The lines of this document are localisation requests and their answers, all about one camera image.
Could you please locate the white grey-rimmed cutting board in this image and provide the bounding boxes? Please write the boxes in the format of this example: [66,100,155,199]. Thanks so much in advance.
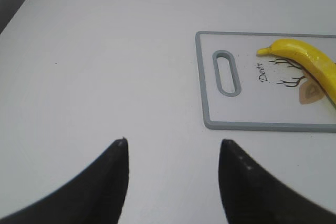
[195,31,335,132]

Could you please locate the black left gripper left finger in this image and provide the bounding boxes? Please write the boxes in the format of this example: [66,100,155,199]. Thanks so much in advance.
[1,138,129,223]

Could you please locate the yellow plastic banana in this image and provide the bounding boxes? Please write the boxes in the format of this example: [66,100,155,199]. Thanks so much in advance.
[257,39,335,103]

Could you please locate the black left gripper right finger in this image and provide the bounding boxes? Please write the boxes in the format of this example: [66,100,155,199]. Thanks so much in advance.
[218,139,335,223]

